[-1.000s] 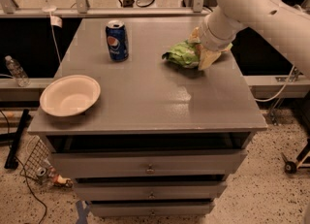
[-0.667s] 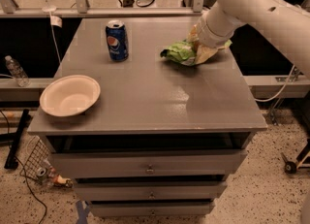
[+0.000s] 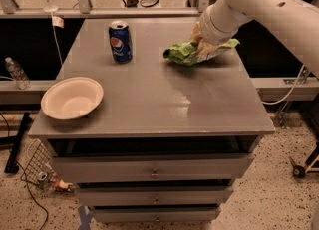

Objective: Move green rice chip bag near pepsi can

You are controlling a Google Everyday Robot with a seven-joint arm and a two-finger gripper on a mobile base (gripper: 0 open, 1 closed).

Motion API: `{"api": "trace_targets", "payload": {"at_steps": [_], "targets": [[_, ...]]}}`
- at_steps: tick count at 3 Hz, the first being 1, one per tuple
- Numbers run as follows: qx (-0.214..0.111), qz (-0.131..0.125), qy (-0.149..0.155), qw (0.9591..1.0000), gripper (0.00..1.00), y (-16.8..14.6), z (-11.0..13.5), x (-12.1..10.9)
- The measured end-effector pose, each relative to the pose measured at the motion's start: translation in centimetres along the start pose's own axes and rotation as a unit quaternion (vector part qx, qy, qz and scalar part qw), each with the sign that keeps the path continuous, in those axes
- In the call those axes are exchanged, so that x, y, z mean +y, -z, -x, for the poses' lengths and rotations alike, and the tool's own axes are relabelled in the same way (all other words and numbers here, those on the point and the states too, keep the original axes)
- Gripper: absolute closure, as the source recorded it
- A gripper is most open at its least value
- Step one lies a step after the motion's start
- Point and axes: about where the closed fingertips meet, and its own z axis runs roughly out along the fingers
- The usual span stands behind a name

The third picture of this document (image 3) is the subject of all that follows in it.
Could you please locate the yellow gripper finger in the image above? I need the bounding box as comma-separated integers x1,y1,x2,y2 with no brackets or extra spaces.
197,39,219,56
191,22,202,44

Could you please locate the green rice chip bag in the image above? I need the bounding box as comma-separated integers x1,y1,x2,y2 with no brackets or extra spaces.
163,39,240,66

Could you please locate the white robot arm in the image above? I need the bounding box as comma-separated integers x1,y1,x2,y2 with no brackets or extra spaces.
198,0,319,78

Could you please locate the blue pepsi can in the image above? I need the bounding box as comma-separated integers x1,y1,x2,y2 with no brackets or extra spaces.
109,20,133,64

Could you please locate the crushed can in basket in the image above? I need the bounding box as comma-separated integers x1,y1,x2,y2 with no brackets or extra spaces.
37,171,49,183

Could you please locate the grey drawer cabinet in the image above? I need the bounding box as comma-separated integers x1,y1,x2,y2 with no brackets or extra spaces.
30,18,274,210

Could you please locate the white paper bowl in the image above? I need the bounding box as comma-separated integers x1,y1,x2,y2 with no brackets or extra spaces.
41,77,104,120

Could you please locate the top grey drawer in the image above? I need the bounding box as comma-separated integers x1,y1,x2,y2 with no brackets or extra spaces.
52,153,254,183

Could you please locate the grey drawer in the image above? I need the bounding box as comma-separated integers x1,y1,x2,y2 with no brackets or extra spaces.
52,153,254,183
92,207,220,223
77,186,233,206

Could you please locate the black caster wheel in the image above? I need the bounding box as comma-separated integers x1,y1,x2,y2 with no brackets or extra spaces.
289,157,306,178

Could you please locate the bottom grey drawer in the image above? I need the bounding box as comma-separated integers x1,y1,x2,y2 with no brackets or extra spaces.
92,207,220,223

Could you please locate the middle grey drawer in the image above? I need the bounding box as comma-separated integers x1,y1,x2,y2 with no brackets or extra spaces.
77,186,233,206

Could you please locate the clear plastic water bottle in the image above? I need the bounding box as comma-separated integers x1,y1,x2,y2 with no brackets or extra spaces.
5,57,31,90

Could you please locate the blue floor tape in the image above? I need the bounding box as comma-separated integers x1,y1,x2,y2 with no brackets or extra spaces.
78,206,93,230

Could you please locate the black metal stand leg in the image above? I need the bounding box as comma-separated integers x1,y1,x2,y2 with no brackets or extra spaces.
4,112,30,174

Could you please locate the wire mesh basket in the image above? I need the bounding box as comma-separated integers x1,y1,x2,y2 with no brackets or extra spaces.
21,140,52,189

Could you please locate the black floor cable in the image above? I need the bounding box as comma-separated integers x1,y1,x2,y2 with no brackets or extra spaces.
0,111,50,230

